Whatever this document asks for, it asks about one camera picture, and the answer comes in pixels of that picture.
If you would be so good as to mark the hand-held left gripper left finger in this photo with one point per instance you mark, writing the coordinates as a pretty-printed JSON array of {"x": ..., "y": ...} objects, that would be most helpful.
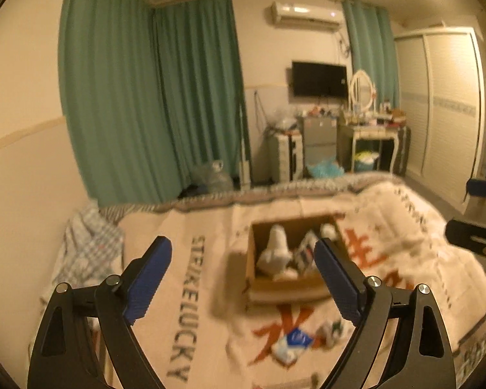
[{"x": 142, "y": 281}]

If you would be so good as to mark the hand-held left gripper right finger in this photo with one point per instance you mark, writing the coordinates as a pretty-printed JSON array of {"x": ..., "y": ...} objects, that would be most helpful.
[{"x": 340, "y": 281}]

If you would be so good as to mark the small grey white socks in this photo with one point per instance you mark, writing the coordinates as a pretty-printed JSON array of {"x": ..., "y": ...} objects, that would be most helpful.
[{"x": 332, "y": 332}]

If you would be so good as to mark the blue and white soft pack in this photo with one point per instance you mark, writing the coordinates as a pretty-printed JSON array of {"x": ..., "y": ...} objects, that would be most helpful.
[{"x": 293, "y": 344}]

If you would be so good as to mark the brown cardboard box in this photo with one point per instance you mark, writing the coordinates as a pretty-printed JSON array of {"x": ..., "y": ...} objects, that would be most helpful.
[{"x": 259, "y": 281}]

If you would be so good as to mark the small white soft item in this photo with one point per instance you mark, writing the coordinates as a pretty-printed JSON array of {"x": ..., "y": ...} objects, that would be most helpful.
[{"x": 328, "y": 230}]

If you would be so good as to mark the blue and white striped cloth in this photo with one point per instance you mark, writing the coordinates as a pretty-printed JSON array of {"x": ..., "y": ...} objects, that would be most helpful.
[{"x": 306, "y": 253}]

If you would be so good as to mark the plaid grey cloth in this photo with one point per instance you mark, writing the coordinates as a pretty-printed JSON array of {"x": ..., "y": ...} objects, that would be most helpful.
[{"x": 85, "y": 243}]

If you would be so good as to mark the printed beige blanket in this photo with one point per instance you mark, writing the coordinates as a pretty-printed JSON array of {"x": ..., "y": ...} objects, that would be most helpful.
[{"x": 210, "y": 259}]

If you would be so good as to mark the white plush toy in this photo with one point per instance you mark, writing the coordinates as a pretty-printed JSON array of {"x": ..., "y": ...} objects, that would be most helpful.
[{"x": 275, "y": 249}]

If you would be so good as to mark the white sliding wardrobe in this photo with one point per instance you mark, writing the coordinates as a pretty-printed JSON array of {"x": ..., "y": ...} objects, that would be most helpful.
[{"x": 441, "y": 109}]

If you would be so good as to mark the blue plastic bag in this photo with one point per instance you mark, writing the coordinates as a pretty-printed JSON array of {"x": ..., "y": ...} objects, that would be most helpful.
[{"x": 326, "y": 169}]

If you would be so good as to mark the bed with striped sheet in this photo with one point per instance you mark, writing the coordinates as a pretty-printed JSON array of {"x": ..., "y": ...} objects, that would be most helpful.
[{"x": 226, "y": 200}]

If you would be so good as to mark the clear plastic water jug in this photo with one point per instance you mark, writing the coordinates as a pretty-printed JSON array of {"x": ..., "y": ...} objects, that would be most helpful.
[{"x": 214, "y": 178}]

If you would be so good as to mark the white dressing table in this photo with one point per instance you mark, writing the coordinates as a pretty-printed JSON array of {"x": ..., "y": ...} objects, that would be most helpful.
[{"x": 370, "y": 133}]

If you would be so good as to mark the grey suitcase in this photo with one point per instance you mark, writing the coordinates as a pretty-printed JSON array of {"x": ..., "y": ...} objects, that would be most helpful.
[{"x": 283, "y": 156}]

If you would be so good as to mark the grey mini fridge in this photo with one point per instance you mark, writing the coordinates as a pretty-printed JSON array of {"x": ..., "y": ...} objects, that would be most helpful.
[{"x": 320, "y": 137}]

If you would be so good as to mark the white oval mirror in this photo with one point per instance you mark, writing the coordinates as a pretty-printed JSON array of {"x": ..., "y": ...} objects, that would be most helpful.
[{"x": 362, "y": 89}]

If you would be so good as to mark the clear plastic bag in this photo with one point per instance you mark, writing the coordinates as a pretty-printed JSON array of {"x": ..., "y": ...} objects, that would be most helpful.
[{"x": 281, "y": 118}]

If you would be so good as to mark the narrow green curtain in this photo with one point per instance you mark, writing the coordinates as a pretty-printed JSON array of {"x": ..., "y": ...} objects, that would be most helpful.
[{"x": 368, "y": 44}]

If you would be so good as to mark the wide green curtain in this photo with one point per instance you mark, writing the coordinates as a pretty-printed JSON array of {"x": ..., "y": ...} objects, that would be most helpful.
[{"x": 117, "y": 89}]

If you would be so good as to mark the white air conditioner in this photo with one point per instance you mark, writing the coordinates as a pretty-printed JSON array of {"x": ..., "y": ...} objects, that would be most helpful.
[{"x": 305, "y": 14}]

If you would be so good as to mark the black wall television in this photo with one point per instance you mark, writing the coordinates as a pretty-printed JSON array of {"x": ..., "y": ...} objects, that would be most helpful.
[{"x": 319, "y": 79}]

